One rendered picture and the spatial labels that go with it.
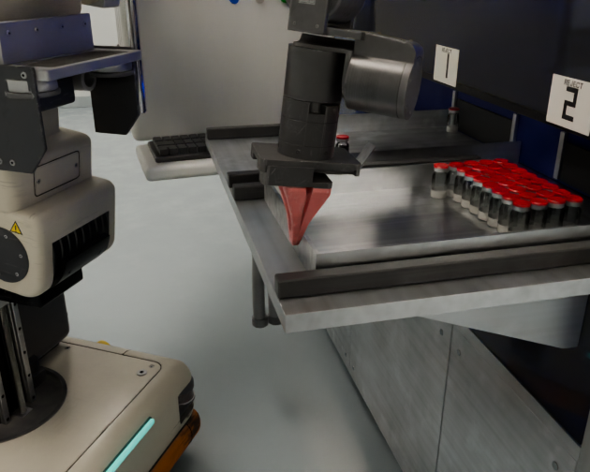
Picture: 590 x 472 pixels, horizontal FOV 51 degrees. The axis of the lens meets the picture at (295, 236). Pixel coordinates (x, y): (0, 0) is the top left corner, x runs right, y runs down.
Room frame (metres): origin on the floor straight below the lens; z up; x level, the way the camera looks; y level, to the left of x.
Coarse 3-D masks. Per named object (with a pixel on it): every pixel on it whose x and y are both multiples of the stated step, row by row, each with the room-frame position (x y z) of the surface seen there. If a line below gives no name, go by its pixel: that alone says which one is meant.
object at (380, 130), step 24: (360, 120) 1.20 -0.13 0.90; (384, 120) 1.21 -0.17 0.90; (408, 120) 1.22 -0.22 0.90; (432, 120) 1.23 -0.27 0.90; (360, 144) 1.09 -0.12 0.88; (384, 144) 1.09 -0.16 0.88; (408, 144) 1.09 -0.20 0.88; (432, 144) 1.09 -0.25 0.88; (456, 144) 1.09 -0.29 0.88; (480, 144) 0.97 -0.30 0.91; (504, 144) 0.98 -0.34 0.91
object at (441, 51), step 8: (440, 48) 1.12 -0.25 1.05; (448, 48) 1.09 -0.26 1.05; (440, 56) 1.12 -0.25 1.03; (456, 56) 1.06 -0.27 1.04; (440, 64) 1.11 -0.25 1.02; (456, 64) 1.06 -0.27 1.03; (440, 72) 1.11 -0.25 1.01; (448, 72) 1.09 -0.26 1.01; (456, 72) 1.06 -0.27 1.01; (440, 80) 1.11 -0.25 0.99; (448, 80) 1.08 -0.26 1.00
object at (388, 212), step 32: (352, 192) 0.83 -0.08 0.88; (384, 192) 0.83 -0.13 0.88; (416, 192) 0.83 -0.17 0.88; (320, 224) 0.72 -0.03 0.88; (352, 224) 0.72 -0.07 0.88; (384, 224) 0.72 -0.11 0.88; (416, 224) 0.72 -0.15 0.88; (448, 224) 0.72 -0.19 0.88; (480, 224) 0.72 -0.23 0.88; (320, 256) 0.56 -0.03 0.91; (352, 256) 0.57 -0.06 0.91; (384, 256) 0.57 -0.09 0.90; (416, 256) 0.58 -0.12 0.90
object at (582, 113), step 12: (552, 84) 0.81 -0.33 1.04; (564, 84) 0.78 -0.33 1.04; (576, 84) 0.76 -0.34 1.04; (588, 84) 0.74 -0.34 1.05; (552, 96) 0.80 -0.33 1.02; (564, 96) 0.78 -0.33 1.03; (588, 96) 0.74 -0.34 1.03; (552, 108) 0.80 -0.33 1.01; (576, 108) 0.75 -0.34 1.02; (588, 108) 0.73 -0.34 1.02; (552, 120) 0.79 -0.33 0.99; (564, 120) 0.77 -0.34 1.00; (576, 120) 0.75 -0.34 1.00; (588, 120) 0.73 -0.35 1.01; (588, 132) 0.73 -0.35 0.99
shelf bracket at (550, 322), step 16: (512, 304) 0.65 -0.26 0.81; (528, 304) 0.66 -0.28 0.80; (544, 304) 0.66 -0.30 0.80; (560, 304) 0.67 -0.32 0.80; (576, 304) 0.67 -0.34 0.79; (448, 320) 0.63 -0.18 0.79; (464, 320) 0.64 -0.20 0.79; (480, 320) 0.64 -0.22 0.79; (496, 320) 0.65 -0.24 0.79; (512, 320) 0.65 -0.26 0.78; (528, 320) 0.66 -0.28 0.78; (544, 320) 0.66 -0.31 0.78; (560, 320) 0.67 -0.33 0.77; (576, 320) 0.67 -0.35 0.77; (512, 336) 0.65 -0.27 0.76; (528, 336) 0.66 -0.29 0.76; (544, 336) 0.66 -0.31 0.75; (560, 336) 0.67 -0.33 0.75; (576, 336) 0.67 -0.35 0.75
